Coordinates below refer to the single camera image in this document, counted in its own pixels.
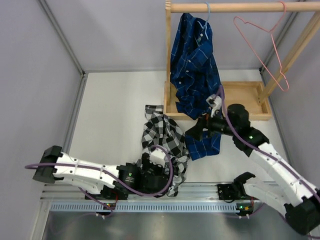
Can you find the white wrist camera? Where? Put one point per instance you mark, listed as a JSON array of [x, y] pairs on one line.
[[215, 102], [157, 157]]

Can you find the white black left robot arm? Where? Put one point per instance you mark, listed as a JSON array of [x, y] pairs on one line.
[[58, 166]]

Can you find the light blue hanger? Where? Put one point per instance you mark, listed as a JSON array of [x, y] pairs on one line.
[[207, 20]]

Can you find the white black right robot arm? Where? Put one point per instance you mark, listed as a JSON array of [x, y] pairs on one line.
[[294, 197]]

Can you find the slotted grey cable duct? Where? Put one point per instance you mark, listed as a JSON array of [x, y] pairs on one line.
[[148, 207]]

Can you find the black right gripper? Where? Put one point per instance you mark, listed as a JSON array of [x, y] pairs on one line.
[[196, 131]]

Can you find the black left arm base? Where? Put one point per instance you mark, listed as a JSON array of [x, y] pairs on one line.
[[113, 197]]

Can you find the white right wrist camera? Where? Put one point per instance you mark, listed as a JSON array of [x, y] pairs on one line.
[[215, 102]]

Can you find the black white checkered shirt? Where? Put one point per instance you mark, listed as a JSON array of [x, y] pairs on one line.
[[164, 131]]

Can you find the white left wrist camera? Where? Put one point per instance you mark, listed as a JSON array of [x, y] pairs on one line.
[[157, 157]]

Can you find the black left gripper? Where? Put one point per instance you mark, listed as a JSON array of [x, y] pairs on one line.
[[147, 164]]

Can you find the blue plaid shirt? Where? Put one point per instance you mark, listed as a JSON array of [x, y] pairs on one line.
[[193, 68]]

